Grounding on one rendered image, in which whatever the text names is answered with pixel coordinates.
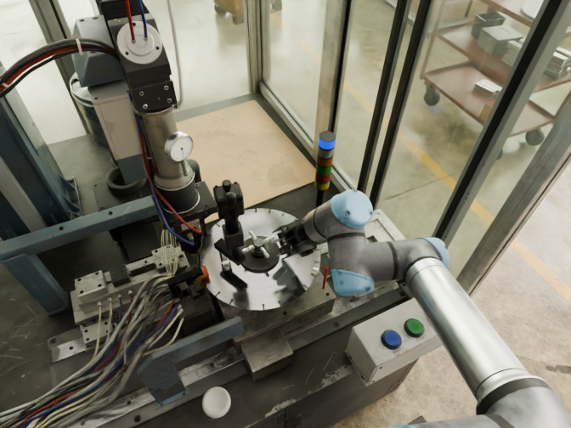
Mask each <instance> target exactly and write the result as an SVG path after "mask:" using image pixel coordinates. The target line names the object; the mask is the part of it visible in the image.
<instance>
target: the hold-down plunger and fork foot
mask: <svg viewBox="0 0 571 428"><path fill-rule="evenodd" d="M214 247H215V249H216V250H218V251H219V255H220V259H221V262H223V257H222V254H223V255H225V256H226V257H227V258H228V259H229V261H232V262H233V263H235V264H236V265H237V266H239V265H240V264H241V263H243V261H245V259H246V256H245V255H244V254H242V253H241V252H240V247H237V248H234V249H230V250H227V249H226V245H225V242H224V239H222V238H221V239H219V240H218V241H217V242H215V243H214Z"/></svg>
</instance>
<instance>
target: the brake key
mask: <svg viewBox="0 0 571 428"><path fill-rule="evenodd" d="M383 340H384V342H385V344H386V345H387V346H390V347H396V346H398V345H399V343H400V337H399V334H398V333H397V332H395V331H392V330H389V331H387V332H386V333H385V334H384V336H383Z"/></svg>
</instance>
